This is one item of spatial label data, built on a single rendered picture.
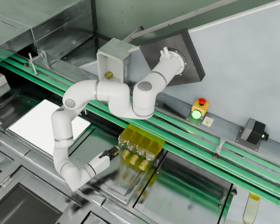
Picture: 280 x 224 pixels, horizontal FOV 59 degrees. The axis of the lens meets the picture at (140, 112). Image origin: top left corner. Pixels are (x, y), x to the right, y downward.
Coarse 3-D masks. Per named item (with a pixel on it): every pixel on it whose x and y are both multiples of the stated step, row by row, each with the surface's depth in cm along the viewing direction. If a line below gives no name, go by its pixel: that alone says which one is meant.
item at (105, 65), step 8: (112, 56) 134; (104, 64) 148; (112, 64) 148; (120, 64) 144; (104, 72) 152; (112, 72) 152; (120, 72) 148; (104, 80) 152; (112, 80) 152; (120, 80) 152
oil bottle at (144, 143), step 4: (148, 132) 139; (144, 136) 137; (148, 136) 137; (152, 136) 137; (140, 140) 135; (144, 140) 135; (148, 140) 135; (152, 140) 137; (140, 144) 133; (144, 144) 133; (148, 144) 134; (136, 148) 132; (140, 148) 132; (144, 148) 131; (140, 152) 132; (144, 152) 133
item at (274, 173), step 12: (156, 120) 131; (168, 120) 132; (180, 132) 126; (192, 132) 127; (204, 144) 122; (216, 144) 123; (228, 144) 123; (228, 156) 118; (240, 156) 119; (252, 156) 119; (252, 168) 114; (264, 168) 115; (276, 168) 115; (276, 180) 111
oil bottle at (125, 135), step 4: (128, 124) 142; (132, 124) 142; (128, 128) 140; (132, 128) 140; (136, 128) 141; (124, 132) 138; (128, 132) 138; (132, 132) 139; (120, 136) 136; (124, 136) 136; (128, 136) 137; (120, 140) 135; (124, 140) 135; (124, 144) 136
